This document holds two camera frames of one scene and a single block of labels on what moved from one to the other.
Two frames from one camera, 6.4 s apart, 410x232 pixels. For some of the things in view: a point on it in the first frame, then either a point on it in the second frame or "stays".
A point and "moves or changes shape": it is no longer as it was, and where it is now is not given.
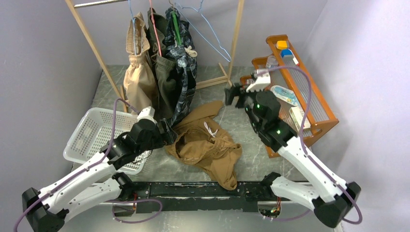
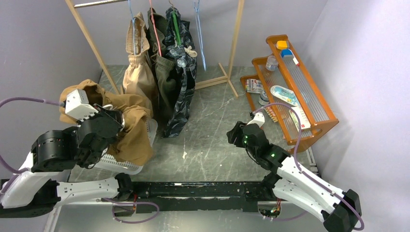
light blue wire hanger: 176,5 moves or changes shape
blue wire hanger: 133,19 stays
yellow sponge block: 281,45 stays
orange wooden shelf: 301,106 stays
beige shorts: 139,81 stays
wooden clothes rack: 227,81 stays
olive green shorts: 164,65 stays
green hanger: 177,27 stays
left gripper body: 166,137 to 101,112
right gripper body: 237,90 to 238,130
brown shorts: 199,140 to 132,148
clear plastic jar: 271,62 stays
